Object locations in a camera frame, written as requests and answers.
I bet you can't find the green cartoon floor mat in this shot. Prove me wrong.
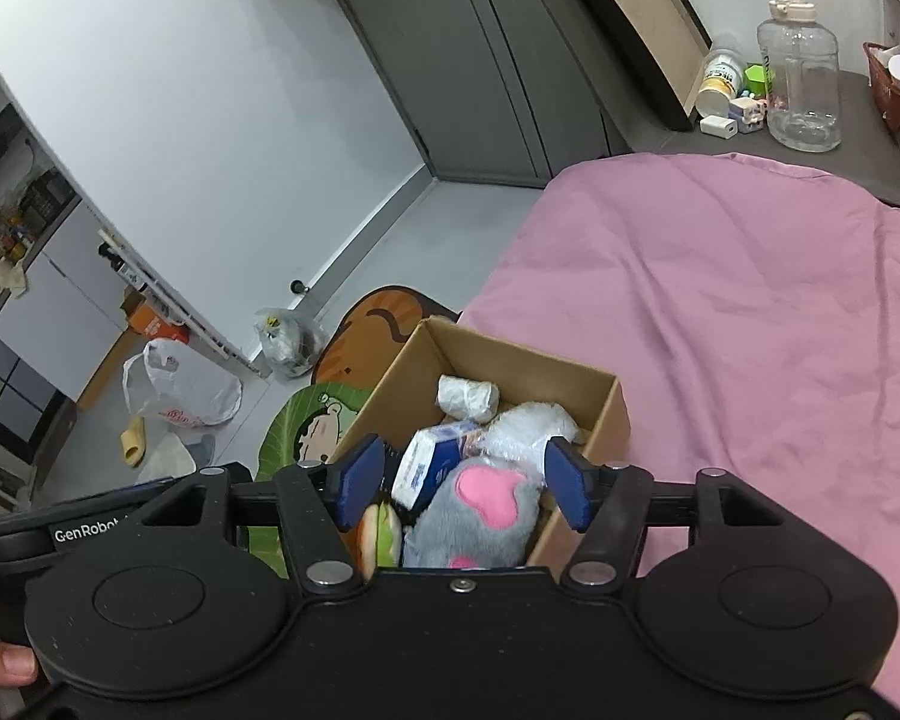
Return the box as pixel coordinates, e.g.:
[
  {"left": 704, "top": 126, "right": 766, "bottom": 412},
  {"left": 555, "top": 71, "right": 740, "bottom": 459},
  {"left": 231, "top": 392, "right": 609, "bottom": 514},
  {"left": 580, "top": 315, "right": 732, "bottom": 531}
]
[{"left": 258, "top": 382, "right": 362, "bottom": 580}]

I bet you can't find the brown cardboard box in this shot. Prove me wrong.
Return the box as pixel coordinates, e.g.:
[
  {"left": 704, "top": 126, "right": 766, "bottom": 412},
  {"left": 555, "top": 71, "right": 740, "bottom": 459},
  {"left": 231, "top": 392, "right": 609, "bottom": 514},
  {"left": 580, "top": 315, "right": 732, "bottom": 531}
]
[{"left": 328, "top": 316, "right": 632, "bottom": 572}]

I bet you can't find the orange cat floor mat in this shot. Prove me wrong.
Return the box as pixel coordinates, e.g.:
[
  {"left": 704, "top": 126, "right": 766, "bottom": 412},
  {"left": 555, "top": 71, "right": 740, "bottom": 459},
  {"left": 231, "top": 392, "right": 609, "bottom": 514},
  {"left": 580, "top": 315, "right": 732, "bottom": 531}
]
[{"left": 310, "top": 286, "right": 460, "bottom": 392}]

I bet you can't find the red basket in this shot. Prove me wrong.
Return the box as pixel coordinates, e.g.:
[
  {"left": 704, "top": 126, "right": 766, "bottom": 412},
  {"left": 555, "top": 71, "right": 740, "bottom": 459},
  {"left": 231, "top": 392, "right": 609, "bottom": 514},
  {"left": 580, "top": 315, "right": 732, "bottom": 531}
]
[{"left": 862, "top": 40, "right": 900, "bottom": 137}]

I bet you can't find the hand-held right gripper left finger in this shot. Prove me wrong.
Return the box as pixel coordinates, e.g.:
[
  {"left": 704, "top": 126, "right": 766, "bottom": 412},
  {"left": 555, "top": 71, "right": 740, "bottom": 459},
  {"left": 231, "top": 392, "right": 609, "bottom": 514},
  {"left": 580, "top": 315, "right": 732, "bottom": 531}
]
[{"left": 131, "top": 435, "right": 386, "bottom": 592}]

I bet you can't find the orange box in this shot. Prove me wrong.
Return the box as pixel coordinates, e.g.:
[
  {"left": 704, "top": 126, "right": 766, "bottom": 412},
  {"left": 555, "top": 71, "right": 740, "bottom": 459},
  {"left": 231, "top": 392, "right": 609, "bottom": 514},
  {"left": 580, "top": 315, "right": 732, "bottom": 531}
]
[{"left": 123, "top": 298, "right": 190, "bottom": 347}]

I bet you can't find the grey wardrobe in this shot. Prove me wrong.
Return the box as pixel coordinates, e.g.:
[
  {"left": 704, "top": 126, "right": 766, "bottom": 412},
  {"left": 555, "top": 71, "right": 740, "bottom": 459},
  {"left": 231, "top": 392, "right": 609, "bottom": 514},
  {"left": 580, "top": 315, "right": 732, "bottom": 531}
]
[{"left": 313, "top": 0, "right": 617, "bottom": 190}]

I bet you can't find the clear plastic trash bag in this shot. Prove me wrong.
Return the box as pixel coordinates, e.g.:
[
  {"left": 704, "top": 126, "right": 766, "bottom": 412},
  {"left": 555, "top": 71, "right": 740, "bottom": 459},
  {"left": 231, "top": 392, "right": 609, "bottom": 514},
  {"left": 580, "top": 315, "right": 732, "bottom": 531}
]
[{"left": 253, "top": 305, "right": 328, "bottom": 380}]

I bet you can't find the orange burger squishy toy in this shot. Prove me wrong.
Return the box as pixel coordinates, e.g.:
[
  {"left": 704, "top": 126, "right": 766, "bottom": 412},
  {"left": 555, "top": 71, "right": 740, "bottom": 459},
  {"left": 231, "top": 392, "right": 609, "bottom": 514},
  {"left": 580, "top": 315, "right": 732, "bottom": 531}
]
[{"left": 355, "top": 502, "right": 405, "bottom": 570}]

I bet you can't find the person's left hand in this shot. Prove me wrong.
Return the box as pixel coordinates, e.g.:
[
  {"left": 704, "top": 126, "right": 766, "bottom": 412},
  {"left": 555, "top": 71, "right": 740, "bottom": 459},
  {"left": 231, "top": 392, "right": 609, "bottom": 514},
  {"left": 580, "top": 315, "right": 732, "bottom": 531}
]
[{"left": 0, "top": 633, "right": 39, "bottom": 689}]

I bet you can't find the grey pink plush toy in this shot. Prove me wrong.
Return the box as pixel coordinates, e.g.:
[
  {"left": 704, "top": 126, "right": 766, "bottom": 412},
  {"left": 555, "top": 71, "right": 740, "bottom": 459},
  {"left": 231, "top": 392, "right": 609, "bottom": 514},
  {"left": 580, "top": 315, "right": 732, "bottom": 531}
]
[{"left": 400, "top": 456, "right": 546, "bottom": 570}]

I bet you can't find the white pill bottle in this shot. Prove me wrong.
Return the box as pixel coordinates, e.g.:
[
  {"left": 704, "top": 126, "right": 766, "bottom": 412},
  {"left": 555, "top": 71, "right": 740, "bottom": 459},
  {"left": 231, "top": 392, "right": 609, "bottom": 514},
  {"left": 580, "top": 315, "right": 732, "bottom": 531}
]
[{"left": 693, "top": 48, "right": 748, "bottom": 118}]

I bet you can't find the pink bed sheet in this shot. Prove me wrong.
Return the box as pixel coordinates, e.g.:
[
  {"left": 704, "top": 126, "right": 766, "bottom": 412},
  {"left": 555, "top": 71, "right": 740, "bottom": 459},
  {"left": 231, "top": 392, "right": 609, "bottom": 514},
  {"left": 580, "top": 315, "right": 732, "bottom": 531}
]
[{"left": 456, "top": 151, "right": 900, "bottom": 720}]

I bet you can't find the black framed brown board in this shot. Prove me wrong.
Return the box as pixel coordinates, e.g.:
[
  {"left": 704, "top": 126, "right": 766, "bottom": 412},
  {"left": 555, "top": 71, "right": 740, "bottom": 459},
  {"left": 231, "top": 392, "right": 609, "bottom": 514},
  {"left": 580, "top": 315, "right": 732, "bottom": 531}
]
[{"left": 531, "top": 0, "right": 715, "bottom": 133}]

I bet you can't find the yellow slipper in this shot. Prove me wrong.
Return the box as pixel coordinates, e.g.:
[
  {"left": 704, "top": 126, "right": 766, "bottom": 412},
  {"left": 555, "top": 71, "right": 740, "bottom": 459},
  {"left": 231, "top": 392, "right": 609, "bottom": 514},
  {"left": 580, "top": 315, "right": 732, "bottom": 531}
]
[{"left": 119, "top": 415, "right": 149, "bottom": 470}]

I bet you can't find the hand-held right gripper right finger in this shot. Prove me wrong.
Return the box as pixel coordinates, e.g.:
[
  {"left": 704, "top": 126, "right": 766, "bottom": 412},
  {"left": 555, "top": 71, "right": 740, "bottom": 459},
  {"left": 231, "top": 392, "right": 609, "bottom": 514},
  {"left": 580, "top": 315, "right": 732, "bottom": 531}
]
[{"left": 546, "top": 439, "right": 788, "bottom": 593}]

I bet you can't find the clear plastic water jug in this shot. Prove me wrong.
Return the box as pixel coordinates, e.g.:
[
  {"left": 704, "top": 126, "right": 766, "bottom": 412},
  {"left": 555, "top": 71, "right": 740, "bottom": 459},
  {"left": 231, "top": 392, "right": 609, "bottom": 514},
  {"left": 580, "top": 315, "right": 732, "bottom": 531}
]
[{"left": 755, "top": 0, "right": 843, "bottom": 154}]

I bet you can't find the white kitchen cabinet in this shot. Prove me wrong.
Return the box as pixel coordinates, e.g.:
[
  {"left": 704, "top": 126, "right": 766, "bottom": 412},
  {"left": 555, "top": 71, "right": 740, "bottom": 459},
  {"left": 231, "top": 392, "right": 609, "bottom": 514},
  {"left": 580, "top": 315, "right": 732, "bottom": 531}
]
[{"left": 0, "top": 105, "right": 145, "bottom": 467}]

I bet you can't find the clear bag of white cotton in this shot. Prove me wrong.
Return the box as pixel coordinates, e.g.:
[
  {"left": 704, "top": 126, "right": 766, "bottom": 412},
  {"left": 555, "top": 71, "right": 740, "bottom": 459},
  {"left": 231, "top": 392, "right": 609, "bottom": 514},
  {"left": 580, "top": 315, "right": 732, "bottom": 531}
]
[{"left": 483, "top": 402, "right": 579, "bottom": 467}]

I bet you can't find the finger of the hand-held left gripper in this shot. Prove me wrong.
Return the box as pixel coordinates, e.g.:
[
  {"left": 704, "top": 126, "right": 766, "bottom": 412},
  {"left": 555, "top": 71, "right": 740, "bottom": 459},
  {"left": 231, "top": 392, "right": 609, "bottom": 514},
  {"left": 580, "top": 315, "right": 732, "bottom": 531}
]
[{"left": 82, "top": 463, "right": 253, "bottom": 497}]

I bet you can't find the grey bedside ledge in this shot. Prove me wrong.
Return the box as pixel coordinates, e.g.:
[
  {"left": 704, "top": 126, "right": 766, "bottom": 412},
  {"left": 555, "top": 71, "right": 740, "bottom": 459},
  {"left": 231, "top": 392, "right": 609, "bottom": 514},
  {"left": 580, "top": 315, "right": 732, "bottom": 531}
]
[{"left": 607, "top": 66, "right": 900, "bottom": 212}]

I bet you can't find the white door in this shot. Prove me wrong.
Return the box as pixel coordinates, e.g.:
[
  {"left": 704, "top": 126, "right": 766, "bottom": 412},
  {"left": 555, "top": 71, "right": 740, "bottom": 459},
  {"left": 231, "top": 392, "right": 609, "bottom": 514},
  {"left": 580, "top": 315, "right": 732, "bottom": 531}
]
[{"left": 0, "top": 0, "right": 275, "bottom": 385}]

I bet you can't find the white plastic shopping bag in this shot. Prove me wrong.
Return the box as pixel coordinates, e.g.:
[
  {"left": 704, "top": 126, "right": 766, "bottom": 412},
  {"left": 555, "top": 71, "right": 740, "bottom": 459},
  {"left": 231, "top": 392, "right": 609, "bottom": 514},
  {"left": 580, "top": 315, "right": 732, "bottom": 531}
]
[{"left": 121, "top": 338, "right": 243, "bottom": 430}]

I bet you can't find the blue tissue pack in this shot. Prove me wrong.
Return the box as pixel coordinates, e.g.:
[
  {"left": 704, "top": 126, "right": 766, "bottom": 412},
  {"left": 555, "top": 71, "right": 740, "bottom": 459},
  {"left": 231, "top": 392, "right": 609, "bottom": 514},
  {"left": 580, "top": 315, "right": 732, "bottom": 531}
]
[{"left": 389, "top": 420, "right": 482, "bottom": 512}]

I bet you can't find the white cloth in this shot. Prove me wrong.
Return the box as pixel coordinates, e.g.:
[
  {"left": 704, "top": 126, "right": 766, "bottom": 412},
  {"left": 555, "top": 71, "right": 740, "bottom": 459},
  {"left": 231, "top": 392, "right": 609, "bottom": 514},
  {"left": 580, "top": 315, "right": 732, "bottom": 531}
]
[{"left": 436, "top": 373, "right": 501, "bottom": 424}]

